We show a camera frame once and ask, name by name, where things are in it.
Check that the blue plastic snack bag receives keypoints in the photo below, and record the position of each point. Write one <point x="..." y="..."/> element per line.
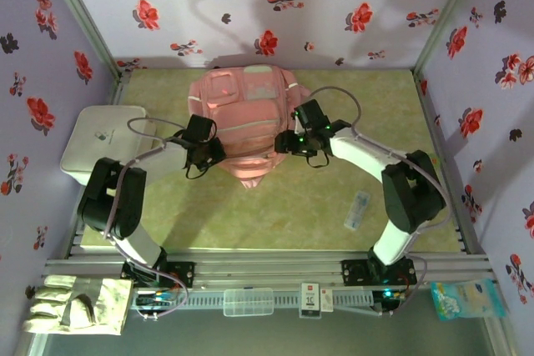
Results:
<point x="467" y="299"/>

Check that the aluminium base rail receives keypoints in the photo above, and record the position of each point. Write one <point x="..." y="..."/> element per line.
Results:
<point x="267" y="268"/>

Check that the clear plastic ruler case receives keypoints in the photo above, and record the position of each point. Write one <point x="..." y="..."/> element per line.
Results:
<point x="356" y="211"/>

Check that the small white package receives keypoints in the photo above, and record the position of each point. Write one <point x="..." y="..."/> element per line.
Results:
<point x="327" y="299"/>

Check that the white fabric work glove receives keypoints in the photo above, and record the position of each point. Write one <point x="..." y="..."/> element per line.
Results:
<point x="83" y="306"/>

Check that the aluminium corner post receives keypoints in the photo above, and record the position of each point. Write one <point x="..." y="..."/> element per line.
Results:
<point x="79" y="10"/>
<point x="448" y="6"/>

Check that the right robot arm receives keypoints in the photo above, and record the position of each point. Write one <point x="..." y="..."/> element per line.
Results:
<point x="413" y="193"/>

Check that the black white card package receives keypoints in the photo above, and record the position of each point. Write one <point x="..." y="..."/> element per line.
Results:
<point x="310" y="299"/>

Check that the white lidded storage box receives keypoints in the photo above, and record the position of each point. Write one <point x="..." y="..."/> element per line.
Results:
<point x="104" y="122"/>

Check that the clear plastic organizer box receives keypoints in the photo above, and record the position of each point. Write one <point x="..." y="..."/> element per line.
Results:
<point x="248" y="302"/>

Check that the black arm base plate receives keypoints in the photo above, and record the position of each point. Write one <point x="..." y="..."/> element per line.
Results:
<point x="185" y="272"/>
<point x="352" y="272"/>

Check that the pink student backpack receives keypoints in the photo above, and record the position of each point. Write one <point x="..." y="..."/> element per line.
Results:
<point x="246" y="122"/>

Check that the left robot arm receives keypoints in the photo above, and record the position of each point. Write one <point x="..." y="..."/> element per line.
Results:
<point x="112" y="197"/>

